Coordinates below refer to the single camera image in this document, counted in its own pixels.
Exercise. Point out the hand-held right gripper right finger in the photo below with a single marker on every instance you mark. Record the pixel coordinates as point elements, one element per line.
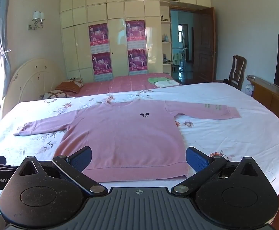
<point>196,159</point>

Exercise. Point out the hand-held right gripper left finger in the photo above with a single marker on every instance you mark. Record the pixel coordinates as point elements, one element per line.
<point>81,159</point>

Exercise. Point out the pink sweater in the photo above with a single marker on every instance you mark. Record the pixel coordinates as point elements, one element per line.
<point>129,136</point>

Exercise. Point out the white floral bed sheet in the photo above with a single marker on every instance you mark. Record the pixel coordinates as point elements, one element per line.
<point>225,129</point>

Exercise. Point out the brown patterned pillow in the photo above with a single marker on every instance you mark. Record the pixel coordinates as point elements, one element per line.
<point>55,94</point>

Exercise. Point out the orange pillow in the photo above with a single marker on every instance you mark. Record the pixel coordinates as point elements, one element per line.
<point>68,86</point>

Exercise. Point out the white folded cloth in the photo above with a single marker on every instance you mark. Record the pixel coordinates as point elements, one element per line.
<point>167,83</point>

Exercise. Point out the cream round headboard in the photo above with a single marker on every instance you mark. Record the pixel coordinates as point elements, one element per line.
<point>29,81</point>

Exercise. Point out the pink checked bed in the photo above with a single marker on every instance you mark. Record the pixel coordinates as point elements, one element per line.
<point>125,83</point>

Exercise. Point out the white round container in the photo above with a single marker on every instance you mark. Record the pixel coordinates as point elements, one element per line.
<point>249,89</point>

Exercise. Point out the green folded cloth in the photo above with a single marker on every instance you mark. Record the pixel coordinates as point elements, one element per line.
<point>157,79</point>

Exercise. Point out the wooden television cabinet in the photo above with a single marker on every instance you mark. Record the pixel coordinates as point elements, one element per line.
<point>266,95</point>

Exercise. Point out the dark wooden chair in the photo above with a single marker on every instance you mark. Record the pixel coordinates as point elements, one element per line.
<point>237,73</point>

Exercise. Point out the green hanging towel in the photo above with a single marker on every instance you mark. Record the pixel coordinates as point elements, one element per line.
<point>177,58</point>

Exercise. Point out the brown wooden door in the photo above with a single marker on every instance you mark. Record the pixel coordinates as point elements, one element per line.
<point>204,48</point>

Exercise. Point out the cream corner shelf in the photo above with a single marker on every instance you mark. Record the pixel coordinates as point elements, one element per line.
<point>165,46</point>

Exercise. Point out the pale blue jar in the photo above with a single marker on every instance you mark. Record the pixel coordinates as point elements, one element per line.
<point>166,37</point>

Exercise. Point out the cream wardrobe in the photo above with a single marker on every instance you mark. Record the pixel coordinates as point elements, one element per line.
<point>116,12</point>

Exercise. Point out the pink wall poster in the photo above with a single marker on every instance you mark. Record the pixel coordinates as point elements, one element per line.
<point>135,32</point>
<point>137,60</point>
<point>102,64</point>
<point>98,37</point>

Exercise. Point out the wall lamp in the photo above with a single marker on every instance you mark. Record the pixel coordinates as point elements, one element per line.
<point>37,19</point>

